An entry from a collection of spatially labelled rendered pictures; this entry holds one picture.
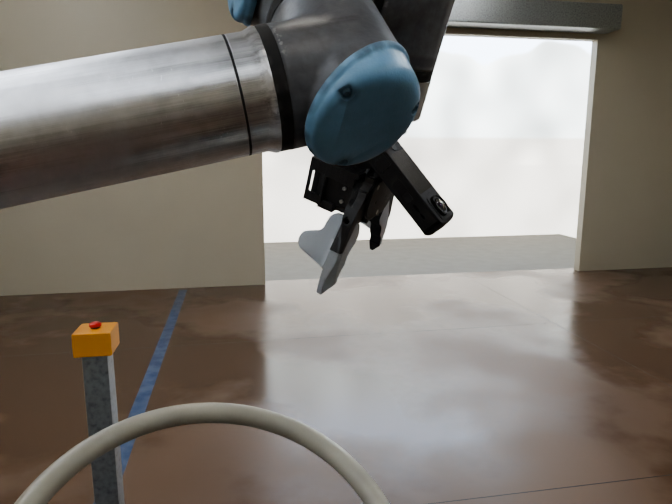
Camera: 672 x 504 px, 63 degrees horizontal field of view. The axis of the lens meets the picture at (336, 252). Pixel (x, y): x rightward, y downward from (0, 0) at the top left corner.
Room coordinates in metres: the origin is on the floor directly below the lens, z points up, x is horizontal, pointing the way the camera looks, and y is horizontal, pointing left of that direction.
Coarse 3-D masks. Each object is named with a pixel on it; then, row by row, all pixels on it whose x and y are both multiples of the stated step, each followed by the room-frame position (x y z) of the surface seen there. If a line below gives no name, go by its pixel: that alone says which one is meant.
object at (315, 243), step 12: (336, 216) 0.61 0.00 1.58; (324, 228) 0.61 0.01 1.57; (336, 228) 0.61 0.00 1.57; (300, 240) 0.61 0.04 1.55; (312, 240) 0.61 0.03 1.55; (324, 240) 0.60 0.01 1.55; (312, 252) 0.60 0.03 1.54; (324, 252) 0.60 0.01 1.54; (348, 252) 0.60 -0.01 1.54; (324, 264) 0.59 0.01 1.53; (336, 264) 0.59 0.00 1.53; (324, 276) 0.59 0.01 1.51; (336, 276) 0.60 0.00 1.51; (324, 288) 0.60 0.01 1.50
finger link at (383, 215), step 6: (384, 210) 0.67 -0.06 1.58; (378, 216) 0.67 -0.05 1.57; (384, 216) 0.68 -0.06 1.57; (372, 222) 0.68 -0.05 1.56; (378, 222) 0.67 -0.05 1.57; (384, 222) 0.69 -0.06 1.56; (372, 228) 0.70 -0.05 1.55; (378, 228) 0.69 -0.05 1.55; (384, 228) 0.70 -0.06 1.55; (372, 234) 0.71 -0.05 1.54; (378, 234) 0.70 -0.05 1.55; (372, 240) 0.71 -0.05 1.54; (378, 240) 0.71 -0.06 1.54; (372, 246) 0.72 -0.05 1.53; (378, 246) 0.71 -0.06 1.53
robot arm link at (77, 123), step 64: (320, 0) 0.41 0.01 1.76; (64, 64) 0.36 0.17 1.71; (128, 64) 0.36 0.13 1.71; (192, 64) 0.37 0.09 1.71; (256, 64) 0.37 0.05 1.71; (320, 64) 0.38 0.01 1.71; (384, 64) 0.37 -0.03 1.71; (0, 128) 0.33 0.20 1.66; (64, 128) 0.34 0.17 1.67; (128, 128) 0.35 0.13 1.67; (192, 128) 0.36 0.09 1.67; (256, 128) 0.38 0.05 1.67; (320, 128) 0.38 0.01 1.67; (384, 128) 0.40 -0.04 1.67; (0, 192) 0.34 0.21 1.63; (64, 192) 0.37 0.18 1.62
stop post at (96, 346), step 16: (80, 336) 1.66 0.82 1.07; (96, 336) 1.67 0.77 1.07; (112, 336) 1.70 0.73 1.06; (80, 352) 1.66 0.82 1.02; (96, 352) 1.67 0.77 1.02; (112, 352) 1.68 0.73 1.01; (96, 368) 1.69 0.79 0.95; (112, 368) 1.74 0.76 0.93; (96, 384) 1.68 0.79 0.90; (112, 384) 1.73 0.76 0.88; (96, 400) 1.68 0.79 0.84; (112, 400) 1.71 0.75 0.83; (96, 416) 1.68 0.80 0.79; (112, 416) 1.70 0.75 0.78; (96, 432) 1.68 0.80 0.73; (96, 464) 1.68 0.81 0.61; (112, 464) 1.69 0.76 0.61; (96, 480) 1.68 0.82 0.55; (112, 480) 1.69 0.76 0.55; (96, 496) 1.68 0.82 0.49; (112, 496) 1.69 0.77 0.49
